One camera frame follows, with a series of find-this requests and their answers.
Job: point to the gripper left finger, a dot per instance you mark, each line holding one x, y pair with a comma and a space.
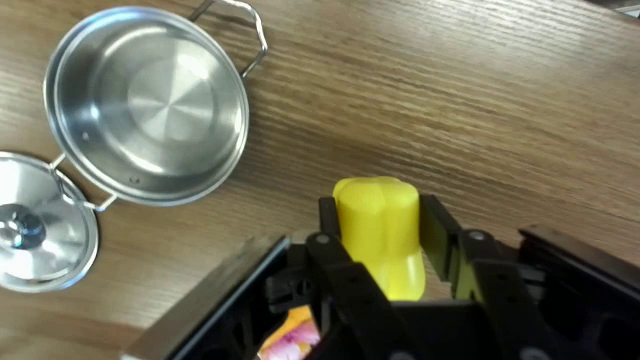
350, 280

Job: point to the steel pot lid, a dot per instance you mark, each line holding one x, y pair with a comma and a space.
45, 250

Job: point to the yellow toy pepper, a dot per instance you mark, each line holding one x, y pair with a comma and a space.
380, 225

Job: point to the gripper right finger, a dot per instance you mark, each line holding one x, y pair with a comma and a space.
500, 280

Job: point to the orange and pink toy food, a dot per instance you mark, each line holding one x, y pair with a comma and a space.
292, 337

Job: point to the small steel pot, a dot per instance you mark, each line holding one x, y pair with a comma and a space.
150, 105

